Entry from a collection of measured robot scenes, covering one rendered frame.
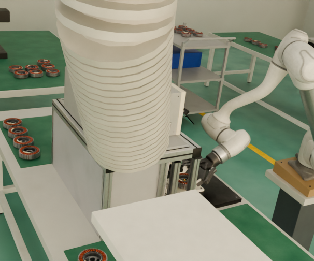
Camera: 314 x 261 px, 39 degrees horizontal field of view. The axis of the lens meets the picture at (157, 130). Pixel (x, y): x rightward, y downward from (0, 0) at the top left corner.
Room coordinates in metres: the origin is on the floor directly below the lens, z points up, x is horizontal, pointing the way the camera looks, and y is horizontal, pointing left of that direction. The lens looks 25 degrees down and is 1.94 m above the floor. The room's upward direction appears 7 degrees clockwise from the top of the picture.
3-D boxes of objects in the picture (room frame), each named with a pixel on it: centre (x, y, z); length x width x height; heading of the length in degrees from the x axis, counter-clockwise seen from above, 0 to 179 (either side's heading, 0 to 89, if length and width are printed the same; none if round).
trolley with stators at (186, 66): (4.81, -0.18, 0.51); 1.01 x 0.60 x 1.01; 32
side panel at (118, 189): (1.53, 0.06, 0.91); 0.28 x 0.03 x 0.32; 122
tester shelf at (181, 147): (1.85, 0.17, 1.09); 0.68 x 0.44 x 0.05; 32
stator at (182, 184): (1.92, -0.17, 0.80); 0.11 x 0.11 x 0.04
